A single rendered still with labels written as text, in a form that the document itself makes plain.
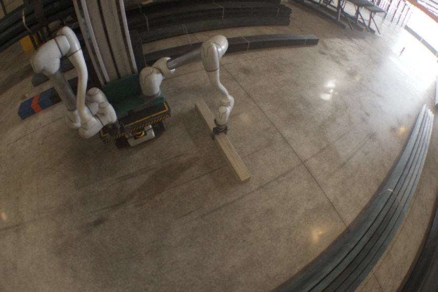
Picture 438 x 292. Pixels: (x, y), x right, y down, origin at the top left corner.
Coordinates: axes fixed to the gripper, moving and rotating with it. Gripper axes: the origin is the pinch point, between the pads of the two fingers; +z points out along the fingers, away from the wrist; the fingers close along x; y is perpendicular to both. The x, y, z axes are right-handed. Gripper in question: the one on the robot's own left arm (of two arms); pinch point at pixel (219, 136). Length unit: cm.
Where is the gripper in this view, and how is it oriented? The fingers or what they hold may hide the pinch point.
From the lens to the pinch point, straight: 178.6
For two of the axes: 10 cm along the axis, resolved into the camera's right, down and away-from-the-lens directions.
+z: -0.7, 6.0, 7.9
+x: 8.9, -3.3, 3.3
